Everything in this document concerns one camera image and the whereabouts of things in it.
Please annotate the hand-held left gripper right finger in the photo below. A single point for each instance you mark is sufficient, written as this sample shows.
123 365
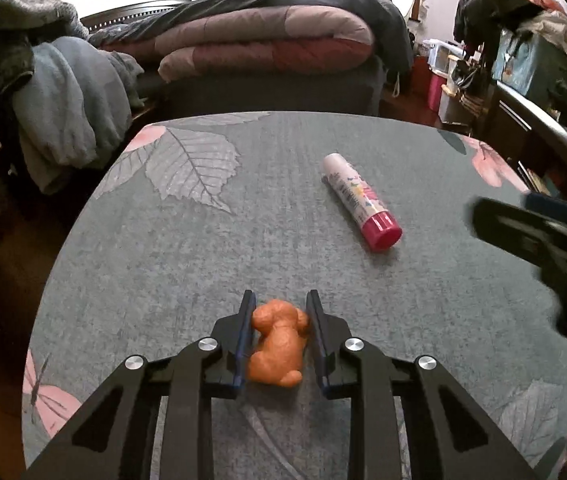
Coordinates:
319 345

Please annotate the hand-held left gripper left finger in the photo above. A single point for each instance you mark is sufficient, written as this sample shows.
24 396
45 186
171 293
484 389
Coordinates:
243 340

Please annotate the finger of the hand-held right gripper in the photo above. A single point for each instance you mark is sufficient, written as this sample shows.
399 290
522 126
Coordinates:
503 225
563 210

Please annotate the orange toy dog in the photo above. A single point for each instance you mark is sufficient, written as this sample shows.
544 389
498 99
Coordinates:
278 345

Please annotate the white glue stick pink cap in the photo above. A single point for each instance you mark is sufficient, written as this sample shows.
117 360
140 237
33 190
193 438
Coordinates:
358 195

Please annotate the dark wooden cabinet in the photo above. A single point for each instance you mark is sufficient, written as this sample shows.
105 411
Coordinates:
523 125

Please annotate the grey leaf-print tablecloth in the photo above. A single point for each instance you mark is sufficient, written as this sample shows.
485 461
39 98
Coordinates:
213 240

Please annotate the teal fabric bag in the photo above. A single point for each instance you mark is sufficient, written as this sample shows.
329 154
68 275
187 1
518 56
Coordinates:
523 65

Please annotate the pink plastic container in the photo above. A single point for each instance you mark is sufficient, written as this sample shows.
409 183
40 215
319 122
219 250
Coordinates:
434 91

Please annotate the clear plastic storage box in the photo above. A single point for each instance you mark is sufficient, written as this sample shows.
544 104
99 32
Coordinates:
443 55

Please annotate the black hanging jacket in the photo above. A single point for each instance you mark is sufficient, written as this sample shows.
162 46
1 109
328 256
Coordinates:
488 5

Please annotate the dark blue blanket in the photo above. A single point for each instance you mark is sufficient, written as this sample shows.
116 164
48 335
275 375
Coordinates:
363 10

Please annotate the pile of blue-grey clothes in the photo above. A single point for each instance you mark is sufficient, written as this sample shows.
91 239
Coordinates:
63 105

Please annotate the folded pink grey quilt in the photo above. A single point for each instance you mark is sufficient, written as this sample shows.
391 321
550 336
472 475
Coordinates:
263 40

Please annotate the dark wooden headboard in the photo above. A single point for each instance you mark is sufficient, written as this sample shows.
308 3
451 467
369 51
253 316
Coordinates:
128 12

